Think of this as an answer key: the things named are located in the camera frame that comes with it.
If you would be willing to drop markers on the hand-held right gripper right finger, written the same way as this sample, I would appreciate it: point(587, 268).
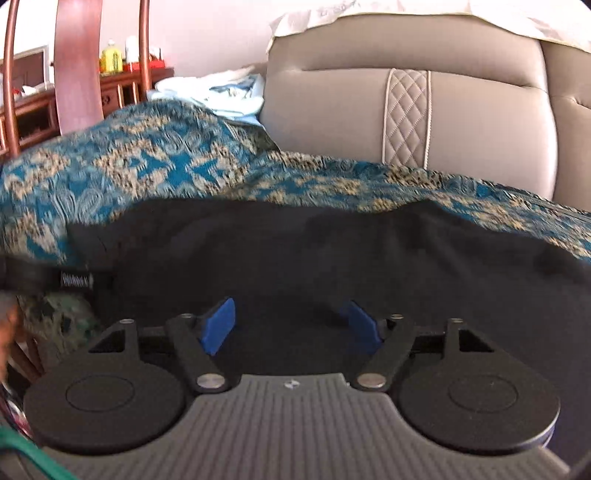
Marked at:
point(364, 325)

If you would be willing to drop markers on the person's left forearm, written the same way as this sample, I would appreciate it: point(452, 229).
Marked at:
point(7, 332)

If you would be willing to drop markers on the white cloth cover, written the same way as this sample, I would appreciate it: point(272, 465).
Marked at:
point(415, 11)

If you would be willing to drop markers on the black pants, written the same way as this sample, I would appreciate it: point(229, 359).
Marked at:
point(295, 258)

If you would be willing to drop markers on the teal patterned blanket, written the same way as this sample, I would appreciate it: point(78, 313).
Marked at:
point(138, 157)

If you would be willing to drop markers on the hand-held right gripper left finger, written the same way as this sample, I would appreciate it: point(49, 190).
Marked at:
point(218, 323)

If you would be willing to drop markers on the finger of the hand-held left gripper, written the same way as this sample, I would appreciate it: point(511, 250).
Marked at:
point(32, 277)

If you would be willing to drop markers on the white bottle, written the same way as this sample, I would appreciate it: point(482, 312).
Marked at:
point(131, 48)

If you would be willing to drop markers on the wooden cabinet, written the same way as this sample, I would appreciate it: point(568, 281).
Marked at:
point(115, 92)

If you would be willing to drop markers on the wooden chair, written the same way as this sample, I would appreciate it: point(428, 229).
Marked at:
point(78, 69)

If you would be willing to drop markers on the red box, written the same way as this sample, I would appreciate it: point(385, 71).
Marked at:
point(157, 63)

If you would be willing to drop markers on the pile of light blue clothes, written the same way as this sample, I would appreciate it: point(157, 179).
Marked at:
point(221, 94)

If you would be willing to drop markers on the yellow bottle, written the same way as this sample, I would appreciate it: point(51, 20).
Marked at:
point(111, 60)

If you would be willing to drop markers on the white picture frame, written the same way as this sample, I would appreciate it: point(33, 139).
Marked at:
point(32, 67)

